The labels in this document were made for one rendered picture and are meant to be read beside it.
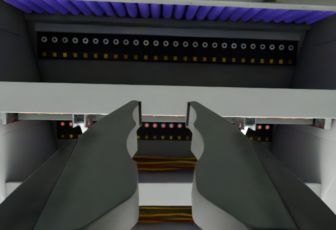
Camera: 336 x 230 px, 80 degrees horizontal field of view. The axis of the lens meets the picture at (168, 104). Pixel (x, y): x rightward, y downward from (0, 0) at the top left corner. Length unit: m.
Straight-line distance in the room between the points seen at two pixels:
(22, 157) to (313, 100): 0.55
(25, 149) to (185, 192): 0.35
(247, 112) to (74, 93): 0.26
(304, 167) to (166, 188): 0.31
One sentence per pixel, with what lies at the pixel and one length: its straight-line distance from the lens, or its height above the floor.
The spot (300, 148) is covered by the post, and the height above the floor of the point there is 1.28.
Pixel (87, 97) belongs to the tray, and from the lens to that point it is 0.32.
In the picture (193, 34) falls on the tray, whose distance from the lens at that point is 0.44.
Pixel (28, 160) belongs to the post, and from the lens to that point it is 0.55.
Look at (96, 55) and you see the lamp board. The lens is 0.45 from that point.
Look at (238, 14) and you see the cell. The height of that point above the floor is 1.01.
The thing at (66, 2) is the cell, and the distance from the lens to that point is 0.38.
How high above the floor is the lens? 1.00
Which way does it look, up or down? 26 degrees up
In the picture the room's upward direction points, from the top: 178 degrees counter-clockwise
